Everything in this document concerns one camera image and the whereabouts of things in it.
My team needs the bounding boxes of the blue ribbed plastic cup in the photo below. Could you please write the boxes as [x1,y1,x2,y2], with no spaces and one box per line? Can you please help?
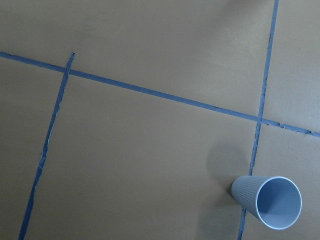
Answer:
[231,175,303,231]

